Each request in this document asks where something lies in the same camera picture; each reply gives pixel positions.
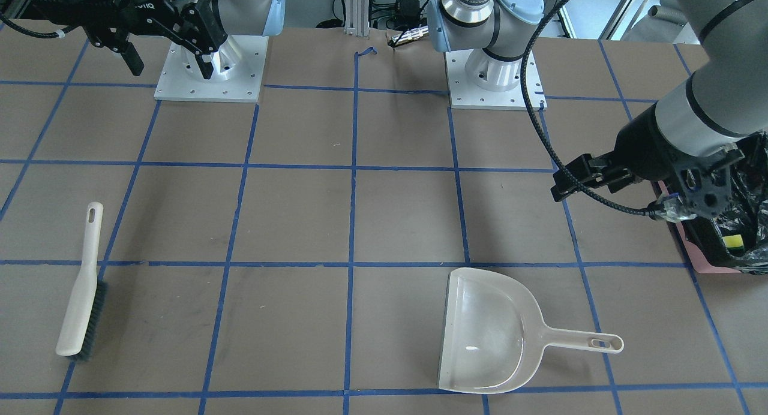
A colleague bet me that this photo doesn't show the aluminium frame post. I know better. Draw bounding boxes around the aluminium frame post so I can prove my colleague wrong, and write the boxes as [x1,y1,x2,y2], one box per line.
[342,0,371,40]

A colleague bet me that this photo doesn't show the beige plastic dustpan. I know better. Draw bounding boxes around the beige plastic dustpan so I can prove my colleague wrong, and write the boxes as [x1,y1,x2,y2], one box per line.
[438,267,625,394]

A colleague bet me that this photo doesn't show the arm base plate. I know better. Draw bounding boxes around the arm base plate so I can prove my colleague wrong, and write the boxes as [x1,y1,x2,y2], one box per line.
[444,49,526,111]
[154,34,269,103]

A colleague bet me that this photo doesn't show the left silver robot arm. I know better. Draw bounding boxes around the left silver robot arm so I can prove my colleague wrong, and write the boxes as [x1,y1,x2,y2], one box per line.
[426,0,766,184]

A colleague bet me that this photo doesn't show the beige hand brush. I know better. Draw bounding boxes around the beige hand brush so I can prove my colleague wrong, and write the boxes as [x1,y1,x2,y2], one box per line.
[55,202,108,362]

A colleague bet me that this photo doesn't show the yellow sponge piece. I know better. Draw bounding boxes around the yellow sponge piece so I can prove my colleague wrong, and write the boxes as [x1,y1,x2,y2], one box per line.
[722,234,745,255]

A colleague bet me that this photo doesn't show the bin with black liner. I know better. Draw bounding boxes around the bin with black liner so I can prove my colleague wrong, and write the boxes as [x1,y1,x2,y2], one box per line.
[655,131,766,275]

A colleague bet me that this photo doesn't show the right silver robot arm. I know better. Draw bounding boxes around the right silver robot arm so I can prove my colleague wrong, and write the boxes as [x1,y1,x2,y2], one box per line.
[30,0,285,80]

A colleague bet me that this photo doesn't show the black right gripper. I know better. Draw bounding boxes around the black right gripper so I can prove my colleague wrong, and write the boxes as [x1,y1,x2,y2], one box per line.
[31,0,227,80]

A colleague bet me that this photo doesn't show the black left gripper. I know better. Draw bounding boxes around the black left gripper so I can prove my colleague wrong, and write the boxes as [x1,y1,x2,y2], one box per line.
[550,106,676,202]

